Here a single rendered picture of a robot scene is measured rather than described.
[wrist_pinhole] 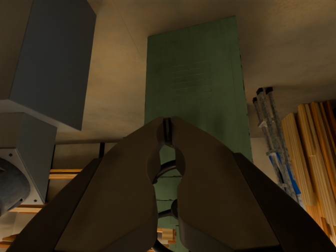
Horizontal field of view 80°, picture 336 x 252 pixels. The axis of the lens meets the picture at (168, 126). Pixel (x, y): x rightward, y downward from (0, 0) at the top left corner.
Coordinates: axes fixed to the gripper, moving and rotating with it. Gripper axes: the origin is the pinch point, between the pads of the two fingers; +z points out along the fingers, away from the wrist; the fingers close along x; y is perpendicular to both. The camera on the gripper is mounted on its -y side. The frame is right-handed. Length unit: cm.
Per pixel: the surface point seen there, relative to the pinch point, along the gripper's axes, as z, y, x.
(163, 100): 72, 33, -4
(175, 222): 28, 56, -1
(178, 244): 23, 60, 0
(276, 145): 105, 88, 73
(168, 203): 39, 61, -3
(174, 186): 43, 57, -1
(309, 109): 156, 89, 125
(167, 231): 32, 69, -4
